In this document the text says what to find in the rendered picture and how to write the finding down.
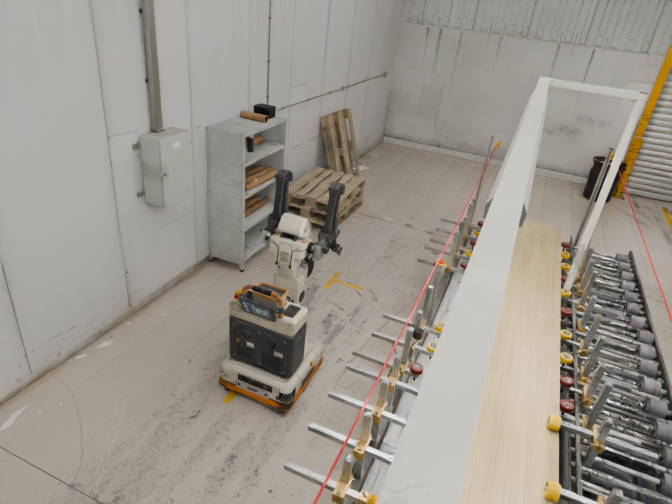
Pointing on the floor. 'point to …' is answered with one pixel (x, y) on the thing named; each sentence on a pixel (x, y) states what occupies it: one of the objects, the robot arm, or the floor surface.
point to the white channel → (479, 325)
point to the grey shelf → (223, 197)
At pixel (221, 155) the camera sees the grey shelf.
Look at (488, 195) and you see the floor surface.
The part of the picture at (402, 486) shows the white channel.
